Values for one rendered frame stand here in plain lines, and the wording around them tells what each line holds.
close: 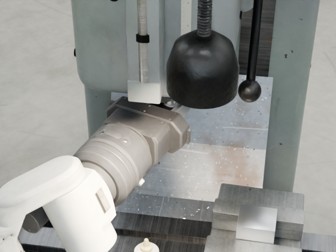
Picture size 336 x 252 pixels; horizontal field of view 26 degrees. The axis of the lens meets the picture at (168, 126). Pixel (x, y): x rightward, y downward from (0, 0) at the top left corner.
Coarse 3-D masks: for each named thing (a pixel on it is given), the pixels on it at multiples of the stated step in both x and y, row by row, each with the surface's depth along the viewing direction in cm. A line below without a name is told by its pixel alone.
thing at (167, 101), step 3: (162, 96) 102; (162, 99) 102; (165, 99) 102; (168, 99) 102; (171, 99) 102; (162, 102) 101; (165, 102) 101; (168, 102) 102; (171, 102) 102; (174, 102) 103; (156, 105) 102; (159, 105) 102; (162, 105) 102; (165, 105) 102; (168, 105) 102
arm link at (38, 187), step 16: (64, 160) 87; (32, 176) 86; (48, 176) 85; (64, 176) 84; (80, 176) 85; (0, 192) 86; (16, 192) 84; (32, 192) 83; (48, 192) 84; (64, 192) 84; (0, 208) 84; (16, 208) 83; (32, 208) 83; (0, 224) 83; (16, 224) 83; (0, 240) 83; (16, 240) 87
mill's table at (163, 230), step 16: (48, 224) 134; (112, 224) 133; (128, 224) 133; (144, 224) 133; (160, 224) 133; (176, 224) 133; (192, 224) 133; (208, 224) 133; (32, 240) 130; (48, 240) 130; (128, 240) 130; (160, 240) 130; (176, 240) 131; (192, 240) 131; (304, 240) 130; (320, 240) 130
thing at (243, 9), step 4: (244, 0) 104; (248, 0) 104; (252, 0) 104; (240, 4) 104; (244, 4) 104; (248, 4) 104; (252, 4) 105; (240, 8) 105; (244, 8) 105; (248, 8) 105
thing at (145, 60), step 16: (128, 0) 81; (144, 0) 80; (160, 0) 81; (128, 16) 82; (144, 16) 81; (160, 16) 82; (128, 32) 83; (144, 32) 83; (160, 32) 83; (128, 48) 84; (144, 48) 84; (160, 48) 84; (128, 64) 86; (144, 64) 85; (160, 64) 86; (128, 80) 87; (144, 80) 87; (160, 80) 87; (128, 96) 88; (144, 96) 88; (160, 96) 88
